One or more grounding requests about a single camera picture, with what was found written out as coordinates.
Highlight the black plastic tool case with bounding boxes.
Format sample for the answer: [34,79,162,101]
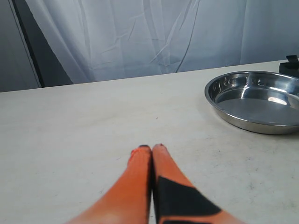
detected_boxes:
[279,55,299,78]

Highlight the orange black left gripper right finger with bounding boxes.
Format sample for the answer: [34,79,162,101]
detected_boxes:
[152,144,244,224]

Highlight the white backdrop curtain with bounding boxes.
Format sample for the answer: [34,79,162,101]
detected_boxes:
[27,0,299,84]

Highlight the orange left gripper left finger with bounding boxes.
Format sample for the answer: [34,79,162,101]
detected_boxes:
[68,145,152,224]

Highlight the round stainless steel pan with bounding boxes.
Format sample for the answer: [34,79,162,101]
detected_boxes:
[205,71,299,135]

